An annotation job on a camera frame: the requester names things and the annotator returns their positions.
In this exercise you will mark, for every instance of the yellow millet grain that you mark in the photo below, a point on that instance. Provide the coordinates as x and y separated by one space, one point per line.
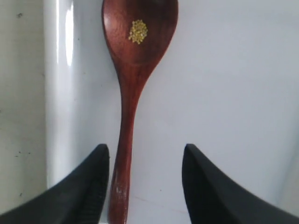
138 31

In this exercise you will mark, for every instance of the white rectangular plastic tray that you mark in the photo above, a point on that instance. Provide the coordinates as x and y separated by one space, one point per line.
228 83

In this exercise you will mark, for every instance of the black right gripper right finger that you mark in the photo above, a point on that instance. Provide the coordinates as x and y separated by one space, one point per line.
214 198

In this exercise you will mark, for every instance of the dark brown wooden spoon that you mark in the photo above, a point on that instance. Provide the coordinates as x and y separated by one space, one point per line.
134 64

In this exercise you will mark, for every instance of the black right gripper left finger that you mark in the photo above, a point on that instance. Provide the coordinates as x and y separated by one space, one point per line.
77 199

